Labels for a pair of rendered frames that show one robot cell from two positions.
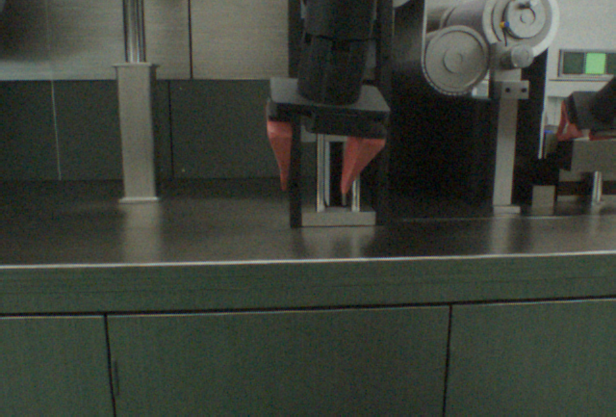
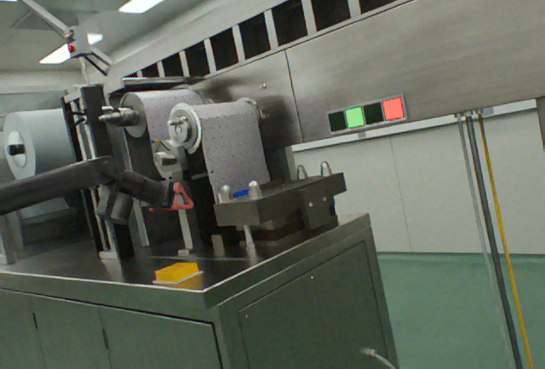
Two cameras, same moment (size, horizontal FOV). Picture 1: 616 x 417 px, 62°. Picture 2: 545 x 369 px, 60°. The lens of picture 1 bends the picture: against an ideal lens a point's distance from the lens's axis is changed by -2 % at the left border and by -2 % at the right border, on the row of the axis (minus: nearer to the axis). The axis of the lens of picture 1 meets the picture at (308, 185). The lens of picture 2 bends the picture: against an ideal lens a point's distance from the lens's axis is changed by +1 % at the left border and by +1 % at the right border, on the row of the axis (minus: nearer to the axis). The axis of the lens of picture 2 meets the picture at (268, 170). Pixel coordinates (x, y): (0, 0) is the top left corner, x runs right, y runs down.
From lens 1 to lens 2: 154 cm
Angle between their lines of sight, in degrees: 47
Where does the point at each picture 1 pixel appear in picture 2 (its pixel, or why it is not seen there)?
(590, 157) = (224, 216)
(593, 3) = (341, 67)
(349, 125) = not seen: outside the picture
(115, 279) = (19, 279)
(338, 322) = (71, 307)
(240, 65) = not seen: hidden behind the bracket
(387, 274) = (65, 285)
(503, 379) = (123, 354)
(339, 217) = (108, 254)
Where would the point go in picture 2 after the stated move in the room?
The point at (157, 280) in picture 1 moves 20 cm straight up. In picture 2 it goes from (25, 280) to (12, 221)
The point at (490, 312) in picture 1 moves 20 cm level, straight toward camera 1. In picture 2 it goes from (109, 312) to (26, 337)
